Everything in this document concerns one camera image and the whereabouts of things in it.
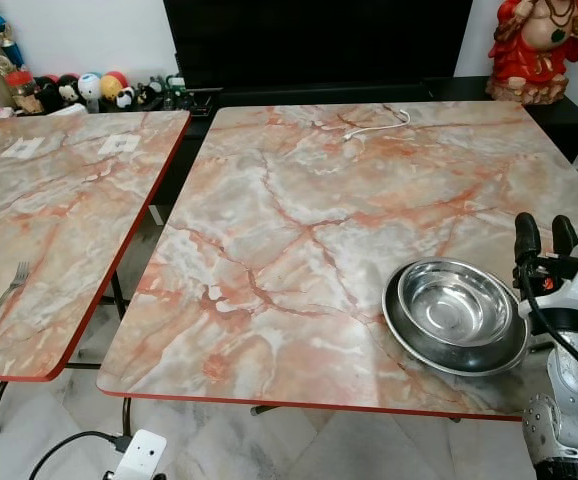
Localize narrow marble pattern table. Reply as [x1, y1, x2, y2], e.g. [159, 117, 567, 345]
[0, 108, 192, 437]

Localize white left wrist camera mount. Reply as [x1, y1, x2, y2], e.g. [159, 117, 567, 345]
[107, 429, 168, 480]

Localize steel fork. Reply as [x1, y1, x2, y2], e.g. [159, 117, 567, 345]
[0, 261, 32, 353]

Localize white cable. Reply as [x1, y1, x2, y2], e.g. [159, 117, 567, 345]
[341, 106, 412, 142]

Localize small steel bowl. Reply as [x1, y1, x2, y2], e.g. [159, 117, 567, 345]
[396, 259, 519, 350]

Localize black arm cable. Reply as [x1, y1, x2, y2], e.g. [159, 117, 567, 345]
[27, 430, 132, 480]
[517, 262, 578, 401]

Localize trophy with blue ribbon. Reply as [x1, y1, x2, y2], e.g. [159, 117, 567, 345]
[0, 0, 32, 101]

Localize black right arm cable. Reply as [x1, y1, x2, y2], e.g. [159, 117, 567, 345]
[517, 262, 578, 401]

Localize yellow and red figurine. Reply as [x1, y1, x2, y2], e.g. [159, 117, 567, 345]
[101, 70, 131, 107]

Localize black television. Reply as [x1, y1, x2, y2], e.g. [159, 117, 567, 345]
[161, 0, 476, 93]

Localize large marble pattern table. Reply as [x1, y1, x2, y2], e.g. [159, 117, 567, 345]
[96, 99, 578, 437]

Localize white and blue figurine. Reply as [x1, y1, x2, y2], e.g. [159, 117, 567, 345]
[78, 72, 104, 112]

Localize white paper sheet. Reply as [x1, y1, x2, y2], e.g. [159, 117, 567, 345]
[97, 132, 141, 157]
[0, 136, 46, 160]

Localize black mouse figurine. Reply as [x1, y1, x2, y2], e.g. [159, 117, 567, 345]
[31, 75, 61, 112]

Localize red laughing buddha statue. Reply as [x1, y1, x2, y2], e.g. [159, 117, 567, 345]
[486, 0, 578, 107]

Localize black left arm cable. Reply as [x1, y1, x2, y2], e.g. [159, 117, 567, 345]
[27, 430, 132, 480]

